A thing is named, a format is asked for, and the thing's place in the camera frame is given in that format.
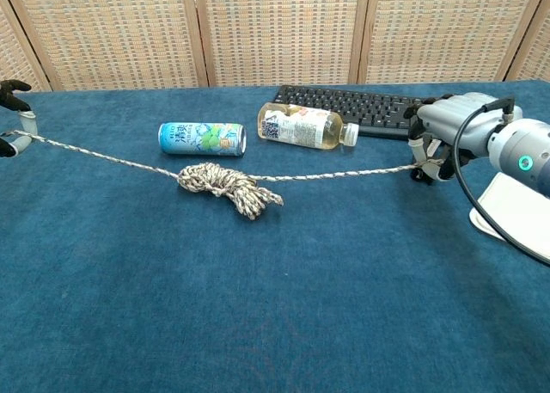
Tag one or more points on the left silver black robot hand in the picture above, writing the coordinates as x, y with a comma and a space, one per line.
26, 120

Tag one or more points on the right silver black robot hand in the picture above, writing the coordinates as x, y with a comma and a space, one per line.
455, 118

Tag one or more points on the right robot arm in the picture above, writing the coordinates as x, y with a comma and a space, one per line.
524, 152

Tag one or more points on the woven bamboo screen panel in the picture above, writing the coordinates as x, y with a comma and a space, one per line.
438, 32
279, 32
111, 32
17, 62
535, 53

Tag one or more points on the black stapler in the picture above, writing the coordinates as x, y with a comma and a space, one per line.
419, 176

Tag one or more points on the white plastic container lid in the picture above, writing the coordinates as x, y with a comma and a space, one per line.
515, 212

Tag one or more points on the black computer keyboard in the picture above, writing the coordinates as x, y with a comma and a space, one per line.
344, 105

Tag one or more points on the tea bottle with white cap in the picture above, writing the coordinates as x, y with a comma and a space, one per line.
301, 126

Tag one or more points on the blue drink can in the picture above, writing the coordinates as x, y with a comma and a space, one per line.
199, 139

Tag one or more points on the blue table mat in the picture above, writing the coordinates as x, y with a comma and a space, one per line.
129, 281

